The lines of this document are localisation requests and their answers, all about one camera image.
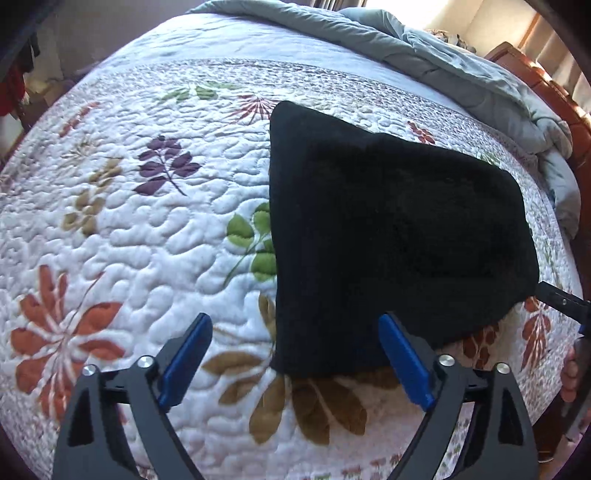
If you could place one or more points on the wooden headboard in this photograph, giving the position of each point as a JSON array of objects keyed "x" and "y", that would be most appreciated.
[{"x": 578, "y": 121}]

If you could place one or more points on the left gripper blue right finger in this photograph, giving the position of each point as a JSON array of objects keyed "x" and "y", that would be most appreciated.
[{"x": 499, "y": 443}]

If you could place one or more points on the grey blue comforter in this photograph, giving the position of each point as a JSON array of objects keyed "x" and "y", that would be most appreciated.
[{"x": 488, "y": 92}]

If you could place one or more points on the black pants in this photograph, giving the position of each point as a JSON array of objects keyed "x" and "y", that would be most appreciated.
[{"x": 365, "y": 223}]

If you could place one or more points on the grey curtain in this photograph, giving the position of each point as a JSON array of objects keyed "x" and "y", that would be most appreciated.
[{"x": 336, "y": 5}]

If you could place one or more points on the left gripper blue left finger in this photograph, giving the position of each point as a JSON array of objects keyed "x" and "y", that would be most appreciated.
[{"x": 92, "y": 443}]

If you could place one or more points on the cardboard box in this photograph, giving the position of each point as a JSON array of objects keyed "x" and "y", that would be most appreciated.
[{"x": 47, "y": 92}]

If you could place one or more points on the dark hanging garment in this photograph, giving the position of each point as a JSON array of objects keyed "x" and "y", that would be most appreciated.
[{"x": 26, "y": 56}]

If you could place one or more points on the person's right hand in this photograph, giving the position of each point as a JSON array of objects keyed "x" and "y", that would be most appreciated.
[{"x": 569, "y": 377}]

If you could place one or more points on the floral quilted bedspread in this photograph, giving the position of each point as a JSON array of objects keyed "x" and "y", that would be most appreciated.
[{"x": 140, "y": 200}]

